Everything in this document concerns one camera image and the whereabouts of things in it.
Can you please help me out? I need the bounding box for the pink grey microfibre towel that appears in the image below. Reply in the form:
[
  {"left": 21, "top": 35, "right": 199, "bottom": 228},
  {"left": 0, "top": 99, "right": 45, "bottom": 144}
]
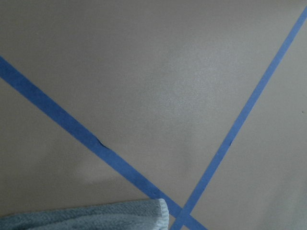
[{"left": 0, "top": 198, "right": 169, "bottom": 230}]

